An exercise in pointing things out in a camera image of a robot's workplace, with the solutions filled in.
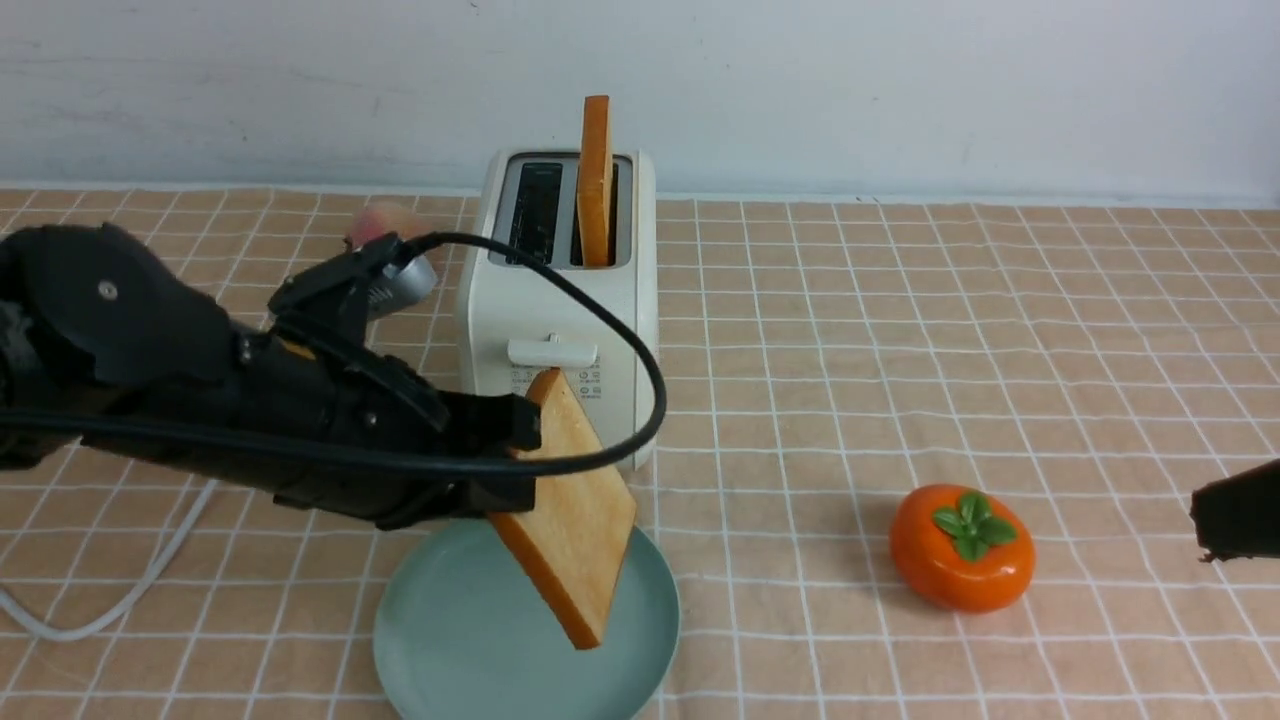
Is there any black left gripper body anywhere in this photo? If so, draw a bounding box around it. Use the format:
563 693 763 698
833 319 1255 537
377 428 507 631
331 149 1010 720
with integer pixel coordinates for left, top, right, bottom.
228 325 471 530

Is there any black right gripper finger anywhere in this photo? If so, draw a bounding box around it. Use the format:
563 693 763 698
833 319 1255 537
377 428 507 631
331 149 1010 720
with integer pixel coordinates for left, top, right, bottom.
1189 459 1280 562

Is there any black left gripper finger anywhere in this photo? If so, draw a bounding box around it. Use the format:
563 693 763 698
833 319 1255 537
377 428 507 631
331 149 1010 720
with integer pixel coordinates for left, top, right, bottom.
440 392 541 462
399 477 536 529

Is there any toast slice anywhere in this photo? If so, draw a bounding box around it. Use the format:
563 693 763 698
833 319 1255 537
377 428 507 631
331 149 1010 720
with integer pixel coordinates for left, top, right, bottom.
488 368 637 650
576 95 614 268

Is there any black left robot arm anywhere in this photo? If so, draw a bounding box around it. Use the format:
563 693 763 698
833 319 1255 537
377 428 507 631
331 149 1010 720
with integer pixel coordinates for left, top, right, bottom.
3 223 541 530

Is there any white two-slot toaster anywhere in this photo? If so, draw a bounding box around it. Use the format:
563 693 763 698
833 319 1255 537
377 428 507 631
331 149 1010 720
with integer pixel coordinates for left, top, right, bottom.
454 149 659 446

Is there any light blue round plate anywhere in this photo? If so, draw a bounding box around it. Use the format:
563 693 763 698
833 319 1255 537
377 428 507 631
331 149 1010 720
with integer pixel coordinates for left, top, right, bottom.
372 520 682 719

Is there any pink peach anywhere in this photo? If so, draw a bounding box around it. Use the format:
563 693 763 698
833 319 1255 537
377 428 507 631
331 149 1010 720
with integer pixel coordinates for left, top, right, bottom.
346 201 433 249

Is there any orange persimmon with green leaves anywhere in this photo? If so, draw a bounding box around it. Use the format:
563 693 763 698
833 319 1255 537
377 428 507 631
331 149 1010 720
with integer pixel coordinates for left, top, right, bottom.
890 484 1037 614

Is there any beige checkered tablecloth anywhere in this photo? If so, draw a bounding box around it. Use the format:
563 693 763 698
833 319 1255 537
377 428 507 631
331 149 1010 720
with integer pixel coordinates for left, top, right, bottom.
1 188 1279 719

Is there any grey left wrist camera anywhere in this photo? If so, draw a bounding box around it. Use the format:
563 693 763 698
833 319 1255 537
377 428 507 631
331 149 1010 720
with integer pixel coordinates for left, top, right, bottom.
268 232 438 324

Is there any white toaster power cable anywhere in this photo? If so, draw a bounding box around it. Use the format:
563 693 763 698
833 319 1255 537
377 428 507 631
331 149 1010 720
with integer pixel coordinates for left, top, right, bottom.
0 478 219 642

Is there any black left camera cable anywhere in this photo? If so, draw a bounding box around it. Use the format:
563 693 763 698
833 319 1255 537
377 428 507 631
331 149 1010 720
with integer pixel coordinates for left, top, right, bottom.
0 232 668 477

